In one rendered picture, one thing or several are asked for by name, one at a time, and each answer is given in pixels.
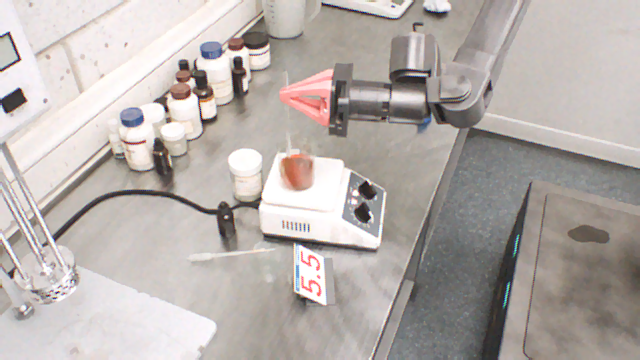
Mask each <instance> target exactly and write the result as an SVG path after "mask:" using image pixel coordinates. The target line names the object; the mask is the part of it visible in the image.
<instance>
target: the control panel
mask: <svg viewBox="0 0 640 360"><path fill-rule="evenodd" d="M364 181H365V179H364V178H362V177H360V176H359V175H357V174H355V173H353V172H351V170H350V175H349V180H348V185H347V190H346V195H345V200H344V205H343V211H342V216H341V219H342V220H344V221H346V222H348V223H350V224H351V225H354V226H356V227H358V228H360V229H361V230H363V231H365V232H367V233H369V234H370V235H372V236H374V237H376V238H378V237H379V229H380V221H381V213H382V204H383V196H384V190H383V189H381V188H379V187H377V186H376V185H374V184H372V183H371V184H372V185H373V187H374V189H375V190H376V192H377V194H376V195H375V196H374V198H373V199H371V200H368V199H365V198H364V197H363V196H362V195H361V194H360V192H359V186H360V185H361V184H363V182H364ZM355 191H356V192H357V193H358V195H355V194H354V192H355ZM353 199H355V200H356V203H354V202H353V201H351V200H353ZM362 202H366V203H367V205H368V207H369V208H370V211H371V213H372V215H373V219H372V220H371V221H370V222H369V223H367V224H364V223H362V222H360V221H359V220H358V219H357V218H356V216H355V208H356V207H358V206H359V205H360V204H361V203H362Z"/></svg>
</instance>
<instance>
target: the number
mask: <svg viewBox="0 0 640 360"><path fill-rule="evenodd" d="M299 263H300V291H302V292H304V293H307V294H309V295H311V296H313V297H316V298H318V299H320V300H322V302H323V287H322V268H321V258H320V257H318V256H316V255H314V254H312V253H310V251H308V250H306V249H304V248H302V247H300V246H299Z"/></svg>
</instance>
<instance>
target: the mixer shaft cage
mask: <svg viewBox="0 0 640 360"><path fill-rule="evenodd" d="M0 149H1V151H2V153H3V155H4V157H5V159H6V161H7V163H8V165H9V167H10V169H11V171H12V174H13V176H14V177H15V179H16V181H17V183H18V185H19V187H20V189H21V191H22V193H23V195H24V197H25V199H26V201H27V203H28V205H29V207H30V209H31V211H32V213H33V215H34V217H35V219H36V221H37V223H38V224H39V226H40V228H41V230H42V232H43V234H44V236H45V239H46V241H47V243H48V245H49V246H46V247H42V245H41V243H40V241H39V238H38V236H37V234H36V232H35V231H34V229H33V227H32V225H31V223H30V221H29V219H28V217H27V215H26V213H25V212H24V210H23V208H22V206H21V204H20V202H19V200H18V198H17V196H16V194H15V192H14V191H13V189H12V187H11V185H10V183H9V181H8V179H7V177H6V175H5V173H4V171H3V169H2V167H1V165H0V194H1V196H2V198H3V200H4V201H5V203H6V205H7V207H8V209H9V211H10V212H11V214H12V216H13V218H14V220H15V221H16V223H17V225H18V227H19V229H20V230H21V232H22V234H23V236H24V238H25V240H26V241H27V244H28V246H29V248H30V250H31V251H32V252H31V253H29V254H28V255H26V256H25V257H24V258H23V259H22V260H21V261H20V262H19V260H18V258H17V256H16V255H15V253H14V251H13V250H12V248H11V245H10V244H9V242H8V240H7V238H6V237H5V235H4V233H3V232H2V230H1V228H0V243H1V244H2V246H3V249H4V250H5V252H6V254H7V255H8V257H9V259H10V260H11V262H12V264H13V265H14V267H15V271H14V280H15V282H16V284H17V285H18V287H19V288H20V289H22V290H23V291H25V293H26V295H27V297H28V298H29V299H30V300H31V301H32V302H34V303H37V304H52V303H56V302H58V301H61V300H63V299H65V298H66V297H68V296H69V295H70V294H72V293H73V292H74V291H75V289H76V288H77V287H78V285H79V283H80V280H81V273H80V270H79V268H78V267H77V266H76V258H75V256H74V254H73V252H71V251H70V250H68V249H67V248H65V247H62V246H56V244H55V242H54V240H53V238H52V235H51V233H50V231H49V229H48V227H47V225H46V223H45V221H44V219H43V217H42V215H41V213H40V211H39V209H38V207H37V205H36V203H35V201H34V199H33V197H32V195H31V193H30V190H29V188H28V186H27V184H26V182H25V180H24V178H23V176H22V174H21V171H20V169H19V167H18V165H17V163H16V161H15V159H14V157H13V155H12V153H11V151H10V149H9V147H8V145H7V143H6V141H5V142H3V143H2V144H0ZM65 286H66V287H65ZM64 287H65V288H64ZM63 292H64V293H63ZM62 293H63V294H62ZM55 296H56V297H55ZM46 298H47V299H46Z"/></svg>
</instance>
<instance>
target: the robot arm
mask: <svg viewBox="0 0 640 360"><path fill-rule="evenodd" d="M531 2H532V0H484V2H483V4H482V6H481V8H480V10H479V12H478V14H477V16H476V20H475V22H474V24H473V26H472V28H471V30H470V32H469V33H468V35H467V37H466V39H465V41H464V42H463V43H462V44H461V45H460V47H459V49H458V51H457V53H456V55H455V57H454V59H453V61H449V62H448V64H447V67H446V69H445V71H444V73H443V75H442V66H440V50H439V47H438V44H437V41H436V38H435V36H434V35H432V34H427V35H423V34H420V32H415V31H407V32H402V33H398V34H396V35H394V36H393V38H392V40H391V48H390V62H389V76H388V77H389V80H390V81H392V82H387V81H372V80H358V79H352V69H353V63H347V62H344V63H335V68H334V74H333V69H328V70H326V71H324V72H322V73H320V74H317V75H315V76H312V77H310V78H307V79H305V80H303V81H301V82H298V83H295V84H292V85H289V86H288V90H287V91H284V88H282V90H281V93H280V101H281V102H283V103H285V104H287V105H289V106H291V107H293V108H295V109H297V110H299V111H301V112H302V113H304V114H305V115H307V116H309V117H310V118H312V119H313V120H316V121H317V122H319V123H320V124H322V125H323V126H327V127H329V136H337V138H344V139H346V136H347V127H348V120H359V121H373V122H386V117H387V116H388V123H401V124H414V125H422V124H423V122H424V120H425V119H426V118H430V117H431V112H432V115H433V117H434V119H436V121H437V124H450V125H452V126H454V127H456V129H469V128H472V126H473V127H474V125H475V124H477V123H478V122H479V121H480V120H481V119H482V117H483V115H484V113H485V110H486V108H487V106H488V104H489V102H491V100H492V98H493V95H494V89H495V87H496V84H497V82H498V80H499V78H500V76H501V72H502V70H503V67H504V63H505V60H506V57H507V54H508V52H509V50H510V48H511V45H512V43H513V41H514V39H515V37H516V35H517V33H518V30H519V28H520V26H521V24H522V22H523V20H524V17H525V15H526V13H527V11H528V9H529V7H530V5H531ZM311 95H319V96H320V97H321V100H314V99H309V98H303V97H299V96H311ZM330 115H331V116H330Z"/></svg>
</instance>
